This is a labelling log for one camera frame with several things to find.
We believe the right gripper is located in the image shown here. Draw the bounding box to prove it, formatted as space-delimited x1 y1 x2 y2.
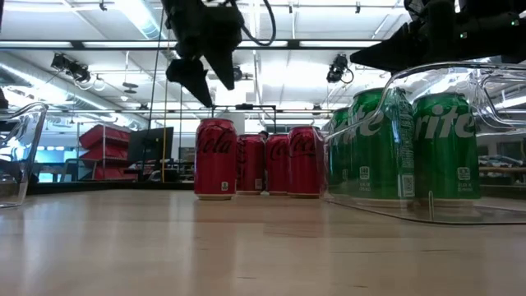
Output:
349 0 486 74

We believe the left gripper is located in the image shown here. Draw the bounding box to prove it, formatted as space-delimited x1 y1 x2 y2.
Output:
161 0 242 109

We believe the red Coca-Cola can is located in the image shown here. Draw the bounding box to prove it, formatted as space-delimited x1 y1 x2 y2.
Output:
193 118 238 201
265 133 291 196
287 125 326 199
236 133 267 196

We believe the clear plastic bin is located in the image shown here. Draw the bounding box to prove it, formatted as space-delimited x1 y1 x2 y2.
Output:
322 61 526 226
0 101 49 210

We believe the green Sprite can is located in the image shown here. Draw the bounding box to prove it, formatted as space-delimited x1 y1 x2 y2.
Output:
412 92 482 208
348 87 416 209
327 107 353 197

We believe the black monitor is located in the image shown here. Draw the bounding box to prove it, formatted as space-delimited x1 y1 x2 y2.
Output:
127 126 175 164

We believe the red storage bin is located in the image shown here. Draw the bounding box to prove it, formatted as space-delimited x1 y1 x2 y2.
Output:
80 144 132 165
78 124 132 150
93 165 139 182

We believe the grey metal shelf rack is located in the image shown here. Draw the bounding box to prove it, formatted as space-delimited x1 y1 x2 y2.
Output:
60 121 108 183

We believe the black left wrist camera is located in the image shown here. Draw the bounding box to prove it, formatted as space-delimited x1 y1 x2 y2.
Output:
215 4 244 44

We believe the black hanging cable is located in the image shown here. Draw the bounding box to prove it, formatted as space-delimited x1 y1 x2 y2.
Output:
146 7 165 129

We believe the black overhead camera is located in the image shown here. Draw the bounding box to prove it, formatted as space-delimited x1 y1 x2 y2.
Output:
326 53 355 86

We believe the black left camera cable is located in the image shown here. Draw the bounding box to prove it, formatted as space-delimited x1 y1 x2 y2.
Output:
224 0 278 48

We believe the silver ventilation duct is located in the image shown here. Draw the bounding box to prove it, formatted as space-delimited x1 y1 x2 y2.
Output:
0 51 149 131
114 0 198 83

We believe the thick overhead frame beam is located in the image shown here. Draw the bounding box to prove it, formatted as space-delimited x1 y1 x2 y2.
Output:
0 39 383 52

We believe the thin black frame beam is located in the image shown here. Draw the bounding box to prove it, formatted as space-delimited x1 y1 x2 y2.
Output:
44 107 334 115

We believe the black camera with coiled cable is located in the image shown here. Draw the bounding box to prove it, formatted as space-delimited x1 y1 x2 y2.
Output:
50 52 106 92

